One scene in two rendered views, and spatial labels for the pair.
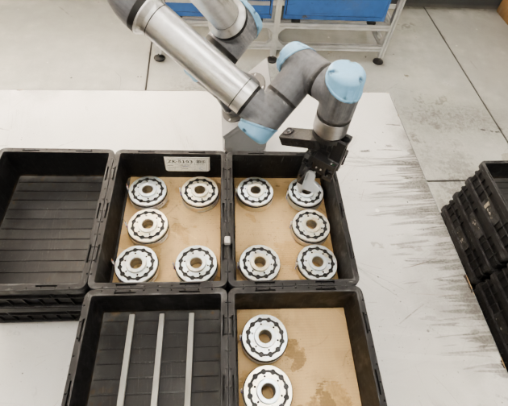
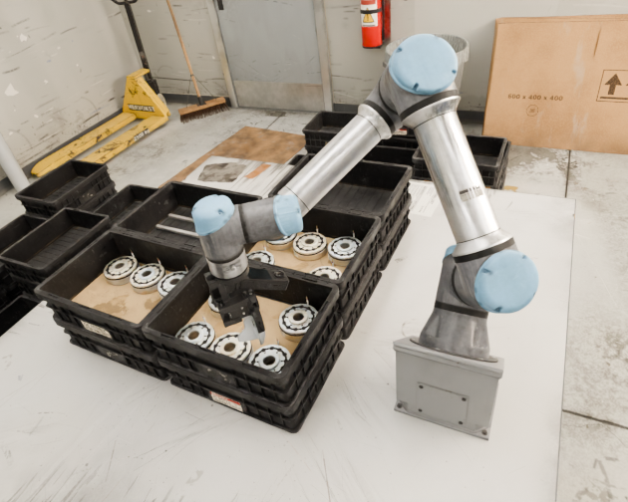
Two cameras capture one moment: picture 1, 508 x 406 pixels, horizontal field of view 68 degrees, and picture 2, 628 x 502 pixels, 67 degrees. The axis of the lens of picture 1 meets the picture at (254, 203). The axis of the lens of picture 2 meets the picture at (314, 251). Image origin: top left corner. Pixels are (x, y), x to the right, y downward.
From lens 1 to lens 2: 1.35 m
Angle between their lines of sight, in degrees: 77
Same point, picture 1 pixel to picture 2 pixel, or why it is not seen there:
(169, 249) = (286, 258)
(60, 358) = not seen: hidden behind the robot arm
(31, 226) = (353, 198)
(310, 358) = (144, 311)
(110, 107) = not seen: hidden behind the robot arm
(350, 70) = (208, 204)
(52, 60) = not seen: outside the picture
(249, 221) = (275, 313)
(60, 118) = (519, 239)
